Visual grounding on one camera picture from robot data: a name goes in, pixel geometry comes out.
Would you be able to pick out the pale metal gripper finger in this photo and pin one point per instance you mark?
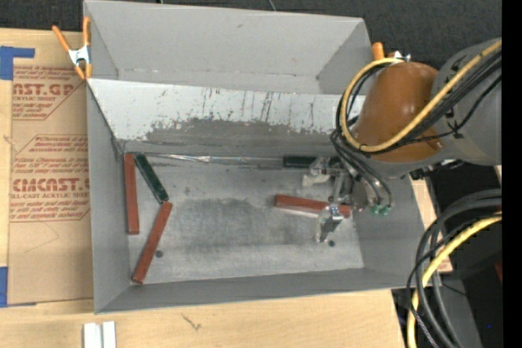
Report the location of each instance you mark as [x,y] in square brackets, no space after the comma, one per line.
[316,177]
[327,225]

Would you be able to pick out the dark green flat block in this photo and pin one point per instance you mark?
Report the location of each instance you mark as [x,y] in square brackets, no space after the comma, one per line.
[298,161]
[151,178]

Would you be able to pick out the red-brown flat block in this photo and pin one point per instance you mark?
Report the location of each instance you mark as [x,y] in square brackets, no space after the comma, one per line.
[152,242]
[131,195]
[299,203]

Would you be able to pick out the grey metal bin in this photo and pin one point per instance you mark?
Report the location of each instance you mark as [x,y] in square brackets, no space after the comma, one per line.
[228,228]

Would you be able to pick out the black cylinder on white bracket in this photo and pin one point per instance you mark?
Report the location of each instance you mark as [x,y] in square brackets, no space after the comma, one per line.
[417,174]

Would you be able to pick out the brown cardboard board red print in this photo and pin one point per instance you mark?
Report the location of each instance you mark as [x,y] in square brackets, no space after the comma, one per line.
[49,159]

